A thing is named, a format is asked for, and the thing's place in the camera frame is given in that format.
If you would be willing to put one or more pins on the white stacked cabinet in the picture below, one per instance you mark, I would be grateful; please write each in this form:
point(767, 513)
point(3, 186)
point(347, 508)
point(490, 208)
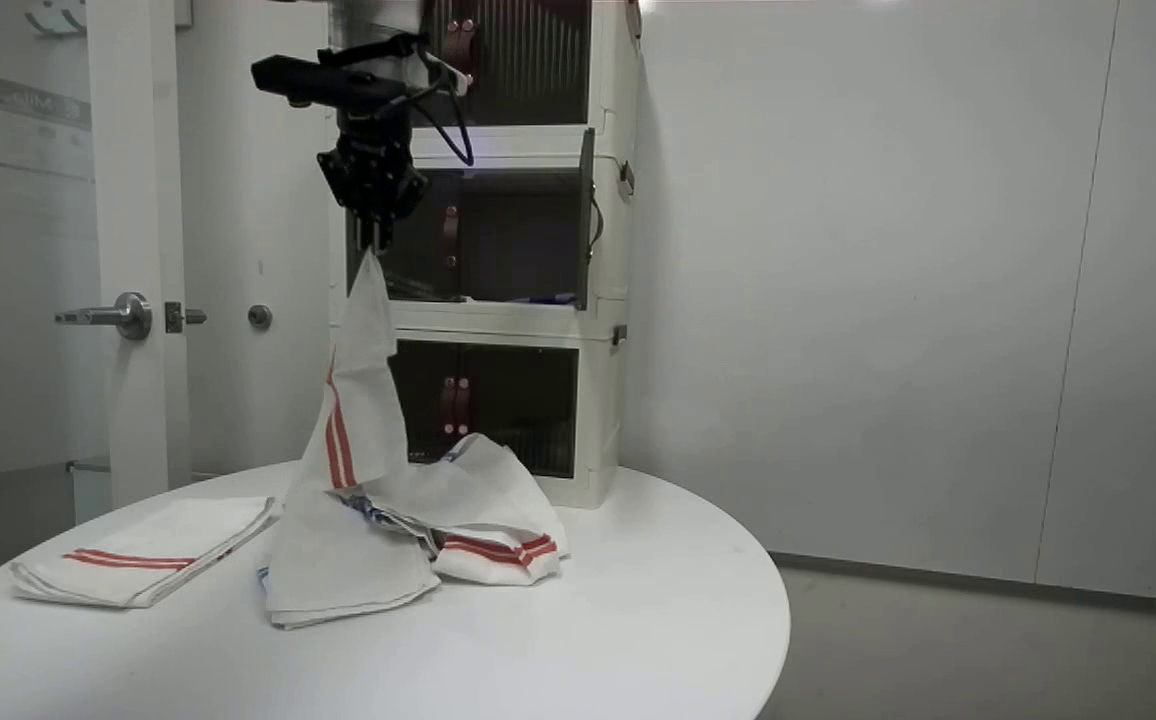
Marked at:
point(601, 402)

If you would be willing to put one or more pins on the door latch plate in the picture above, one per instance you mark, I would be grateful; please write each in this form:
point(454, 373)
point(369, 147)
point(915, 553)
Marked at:
point(180, 319)

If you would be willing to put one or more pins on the white towel red stripes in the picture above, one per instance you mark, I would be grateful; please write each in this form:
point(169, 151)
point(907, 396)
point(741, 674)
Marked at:
point(160, 532)
point(363, 385)

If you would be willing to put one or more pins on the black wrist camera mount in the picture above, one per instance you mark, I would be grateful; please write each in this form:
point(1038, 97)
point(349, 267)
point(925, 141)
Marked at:
point(337, 83)

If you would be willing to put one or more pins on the paper wall notice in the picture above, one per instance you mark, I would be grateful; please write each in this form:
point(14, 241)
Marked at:
point(39, 125)

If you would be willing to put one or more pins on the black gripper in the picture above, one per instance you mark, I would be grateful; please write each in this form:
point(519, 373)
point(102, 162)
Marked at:
point(369, 162)

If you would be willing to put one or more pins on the white room door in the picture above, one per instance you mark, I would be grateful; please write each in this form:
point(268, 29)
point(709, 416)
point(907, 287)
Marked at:
point(138, 173)

